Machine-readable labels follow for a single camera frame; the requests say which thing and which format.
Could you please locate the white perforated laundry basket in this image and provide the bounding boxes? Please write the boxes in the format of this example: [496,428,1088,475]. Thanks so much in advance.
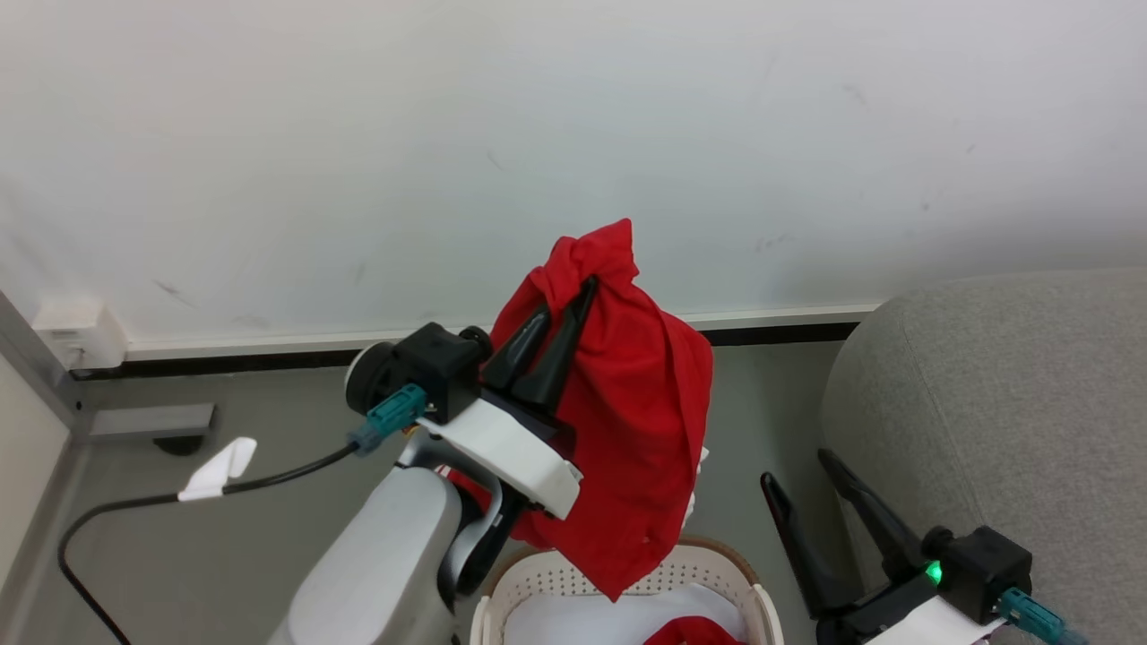
[470,536,786,645]

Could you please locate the white cable tag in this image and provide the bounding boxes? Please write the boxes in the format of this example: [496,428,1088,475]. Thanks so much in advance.
[177,436,259,503]

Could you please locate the small red cloth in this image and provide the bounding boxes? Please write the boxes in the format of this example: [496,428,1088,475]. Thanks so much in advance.
[642,615,747,645]

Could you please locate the grey partition frame post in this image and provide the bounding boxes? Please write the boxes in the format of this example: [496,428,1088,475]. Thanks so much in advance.
[0,288,93,442]

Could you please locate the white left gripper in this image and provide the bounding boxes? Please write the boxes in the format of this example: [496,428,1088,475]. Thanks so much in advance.
[418,275,599,521]

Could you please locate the teal left camera connector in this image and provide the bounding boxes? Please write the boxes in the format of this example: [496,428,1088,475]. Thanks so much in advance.
[349,383,429,454]

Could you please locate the red garment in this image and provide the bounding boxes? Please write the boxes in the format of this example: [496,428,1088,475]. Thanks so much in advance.
[448,218,715,603]

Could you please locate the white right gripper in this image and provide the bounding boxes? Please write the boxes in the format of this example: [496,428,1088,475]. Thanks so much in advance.
[759,447,1006,645]

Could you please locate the grey fabric sofa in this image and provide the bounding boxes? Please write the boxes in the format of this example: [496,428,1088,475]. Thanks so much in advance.
[816,267,1147,645]

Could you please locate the white and black skirting strip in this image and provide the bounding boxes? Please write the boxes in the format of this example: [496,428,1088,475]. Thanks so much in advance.
[68,302,885,383]

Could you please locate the white wall socket box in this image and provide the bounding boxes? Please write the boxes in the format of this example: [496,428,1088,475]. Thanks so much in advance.
[31,299,129,372]

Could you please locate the teal camera connector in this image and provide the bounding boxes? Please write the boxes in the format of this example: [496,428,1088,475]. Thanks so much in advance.
[349,383,429,454]
[997,586,1091,645]

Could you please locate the teal right camera connector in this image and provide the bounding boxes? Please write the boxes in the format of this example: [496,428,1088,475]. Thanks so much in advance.
[997,586,1091,645]

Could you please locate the white cloth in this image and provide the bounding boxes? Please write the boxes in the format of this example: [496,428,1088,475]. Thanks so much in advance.
[503,582,750,645]

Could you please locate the black cable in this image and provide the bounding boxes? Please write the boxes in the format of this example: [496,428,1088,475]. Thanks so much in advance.
[57,443,363,645]

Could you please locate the grey partition foot bar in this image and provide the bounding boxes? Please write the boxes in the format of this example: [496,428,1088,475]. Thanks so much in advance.
[88,402,218,441]

